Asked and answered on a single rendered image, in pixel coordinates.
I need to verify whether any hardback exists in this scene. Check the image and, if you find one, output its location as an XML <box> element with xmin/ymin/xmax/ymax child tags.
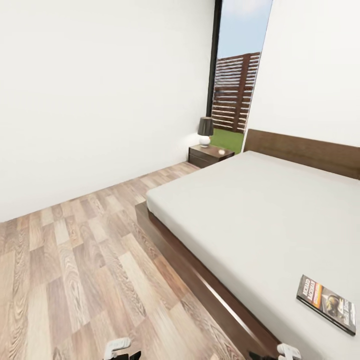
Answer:
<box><xmin>296</xmin><ymin>275</ymin><xmax>356</xmax><ymax>336</ymax></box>

